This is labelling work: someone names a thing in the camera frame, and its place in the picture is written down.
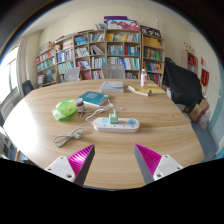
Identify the red wall hanging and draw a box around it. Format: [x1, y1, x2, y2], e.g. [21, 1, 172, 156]
[200, 68, 210, 88]

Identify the green translucent container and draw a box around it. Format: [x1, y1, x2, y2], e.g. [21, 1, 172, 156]
[51, 98, 78, 121]

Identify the clear bottle with red label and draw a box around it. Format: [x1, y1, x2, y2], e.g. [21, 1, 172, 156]
[140, 68, 148, 89]

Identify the black cloth cover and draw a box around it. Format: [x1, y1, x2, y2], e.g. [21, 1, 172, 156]
[162, 57, 204, 109]

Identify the grey book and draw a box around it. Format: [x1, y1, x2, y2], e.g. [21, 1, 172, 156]
[100, 80, 125, 94]

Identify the small wall shelf unit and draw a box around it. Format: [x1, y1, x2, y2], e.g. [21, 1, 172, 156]
[181, 49, 199, 75]

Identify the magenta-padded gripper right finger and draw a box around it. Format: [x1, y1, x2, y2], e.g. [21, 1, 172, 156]
[133, 143, 184, 185]

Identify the wooden bookshelf with books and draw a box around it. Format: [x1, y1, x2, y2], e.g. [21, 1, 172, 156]
[34, 14, 166, 88]

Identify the green charger block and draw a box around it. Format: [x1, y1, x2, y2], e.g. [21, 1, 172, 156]
[108, 113, 120, 125]

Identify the white power strip cord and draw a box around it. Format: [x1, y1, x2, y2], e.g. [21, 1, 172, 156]
[53, 121, 96, 148]

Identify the dark office chair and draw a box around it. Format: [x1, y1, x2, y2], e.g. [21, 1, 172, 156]
[21, 79, 35, 97]

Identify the wide grey mesh chair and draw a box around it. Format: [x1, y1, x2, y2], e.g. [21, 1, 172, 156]
[101, 63, 127, 80]

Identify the white power strip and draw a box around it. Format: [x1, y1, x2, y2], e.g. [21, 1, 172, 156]
[92, 116, 141, 134]

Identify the yellow notepad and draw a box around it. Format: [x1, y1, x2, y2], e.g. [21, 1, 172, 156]
[145, 82, 167, 96]

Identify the window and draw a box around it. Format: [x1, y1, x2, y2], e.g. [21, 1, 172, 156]
[0, 46, 21, 104]

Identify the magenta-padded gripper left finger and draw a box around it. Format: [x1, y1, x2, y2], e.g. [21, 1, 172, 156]
[44, 143, 96, 187]

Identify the cardboard box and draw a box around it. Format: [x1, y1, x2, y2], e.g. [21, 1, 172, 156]
[189, 98, 210, 124]

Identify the small grey mesh chair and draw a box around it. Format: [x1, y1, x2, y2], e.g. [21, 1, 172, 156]
[63, 67, 81, 83]

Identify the yellow book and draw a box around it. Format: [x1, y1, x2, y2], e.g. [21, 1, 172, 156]
[127, 84, 152, 97]

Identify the teal book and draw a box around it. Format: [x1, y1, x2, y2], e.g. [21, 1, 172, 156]
[77, 90, 111, 108]

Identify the small jar with red label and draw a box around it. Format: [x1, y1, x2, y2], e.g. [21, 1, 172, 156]
[75, 97, 86, 114]

